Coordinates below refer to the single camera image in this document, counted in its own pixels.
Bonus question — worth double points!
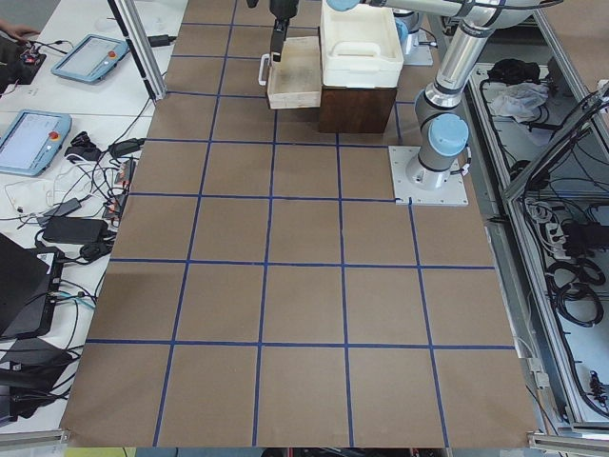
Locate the blue teach pendant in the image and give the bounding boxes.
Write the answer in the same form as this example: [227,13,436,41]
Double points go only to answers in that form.
[50,34,129,84]
[1,109,72,177]

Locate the person hand at corner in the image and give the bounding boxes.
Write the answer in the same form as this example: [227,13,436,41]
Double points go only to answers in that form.
[0,19,40,42]

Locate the blue teach pendant upper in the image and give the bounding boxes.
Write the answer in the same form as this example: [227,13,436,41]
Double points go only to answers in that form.
[50,34,129,84]

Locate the aluminium frame post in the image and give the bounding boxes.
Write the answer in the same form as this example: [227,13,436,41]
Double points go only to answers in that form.
[108,0,167,102]

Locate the blue teach pendant lower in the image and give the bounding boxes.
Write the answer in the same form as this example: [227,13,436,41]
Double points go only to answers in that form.
[1,109,72,177]

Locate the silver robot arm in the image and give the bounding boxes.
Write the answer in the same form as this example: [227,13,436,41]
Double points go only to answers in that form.
[392,9,422,60]
[366,0,557,191]

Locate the dark brown wooden cabinet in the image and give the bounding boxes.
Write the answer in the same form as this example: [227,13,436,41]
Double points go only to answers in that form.
[319,86,398,134]

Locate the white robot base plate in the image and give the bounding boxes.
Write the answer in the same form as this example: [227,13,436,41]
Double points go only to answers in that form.
[402,30,434,67]

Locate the black coiled cables bundle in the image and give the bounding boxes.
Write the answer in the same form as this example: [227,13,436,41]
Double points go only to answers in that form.
[544,256,608,329]

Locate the white crumpled cloth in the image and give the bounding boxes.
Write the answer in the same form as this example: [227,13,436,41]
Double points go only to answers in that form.
[489,82,549,123]

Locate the white plastic bin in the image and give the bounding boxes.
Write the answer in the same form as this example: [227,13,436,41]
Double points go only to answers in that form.
[320,1,403,89]

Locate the wooden drawer with white handle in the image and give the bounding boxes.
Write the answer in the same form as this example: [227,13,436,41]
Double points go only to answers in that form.
[258,36,322,109]

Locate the aluminium side frame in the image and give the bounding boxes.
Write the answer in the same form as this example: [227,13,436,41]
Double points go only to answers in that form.
[467,1,608,437]

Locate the black laptop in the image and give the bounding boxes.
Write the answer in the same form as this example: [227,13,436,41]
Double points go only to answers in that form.
[1,235,65,340]

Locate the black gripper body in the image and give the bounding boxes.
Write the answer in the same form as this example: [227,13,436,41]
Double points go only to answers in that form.
[269,0,299,19]

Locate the black power brick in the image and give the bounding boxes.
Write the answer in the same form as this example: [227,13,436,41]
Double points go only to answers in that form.
[42,216,108,245]

